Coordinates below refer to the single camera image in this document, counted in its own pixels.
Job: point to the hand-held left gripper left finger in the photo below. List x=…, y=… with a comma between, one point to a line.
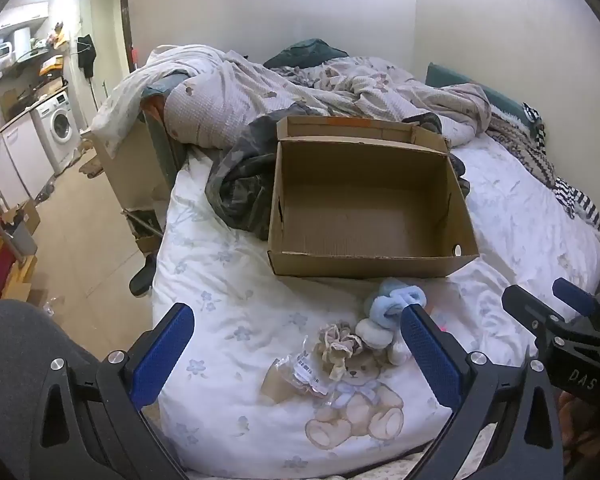
x=162, y=355

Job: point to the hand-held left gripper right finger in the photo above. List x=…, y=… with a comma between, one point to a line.
x=430, y=360

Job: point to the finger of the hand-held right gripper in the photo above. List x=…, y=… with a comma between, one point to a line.
x=572, y=296
x=530, y=310

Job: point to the white fluffy scrunchie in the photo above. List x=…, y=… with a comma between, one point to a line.
x=372, y=332

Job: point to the blue fluffy scrunchie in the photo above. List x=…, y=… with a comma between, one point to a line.
x=385, y=305

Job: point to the beige lace scrunchie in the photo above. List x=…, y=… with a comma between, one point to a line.
x=337, y=345

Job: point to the black chair base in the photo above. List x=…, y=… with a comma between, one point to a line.
x=142, y=277

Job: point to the black and white striped cloth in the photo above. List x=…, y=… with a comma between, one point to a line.
x=577, y=200

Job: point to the brown paper card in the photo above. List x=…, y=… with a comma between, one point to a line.
x=277, y=385

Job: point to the beige patterned knit blanket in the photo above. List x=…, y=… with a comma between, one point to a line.
x=522, y=150

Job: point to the grey bin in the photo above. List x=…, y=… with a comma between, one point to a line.
x=23, y=240

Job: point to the camouflage jacket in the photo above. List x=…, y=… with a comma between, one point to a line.
x=240, y=185

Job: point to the beige wooden cabinet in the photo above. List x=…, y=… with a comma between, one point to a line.
x=129, y=170

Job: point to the small cardboard box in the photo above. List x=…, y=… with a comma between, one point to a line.
x=28, y=215

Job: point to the teal pillow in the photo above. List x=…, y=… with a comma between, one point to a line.
x=460, y=82

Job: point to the white kitchen cabinet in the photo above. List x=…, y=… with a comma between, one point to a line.
x=17, y=155

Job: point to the white washing machine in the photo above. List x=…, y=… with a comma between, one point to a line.
x=57, y=125

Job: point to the white printed duvet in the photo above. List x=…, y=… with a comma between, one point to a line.
x=219, y=100

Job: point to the black hanging garment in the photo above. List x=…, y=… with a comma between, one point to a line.
x=86, y=52

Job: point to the dark brown door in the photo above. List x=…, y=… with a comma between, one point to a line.
x=127, y=30

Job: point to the dark green pillow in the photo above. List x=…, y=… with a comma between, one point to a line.
x=305, y=52

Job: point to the white kitchen appliance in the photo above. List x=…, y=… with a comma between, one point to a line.
x=2, y=51

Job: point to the white paper towel roll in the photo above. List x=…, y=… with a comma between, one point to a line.
x=22, y=40

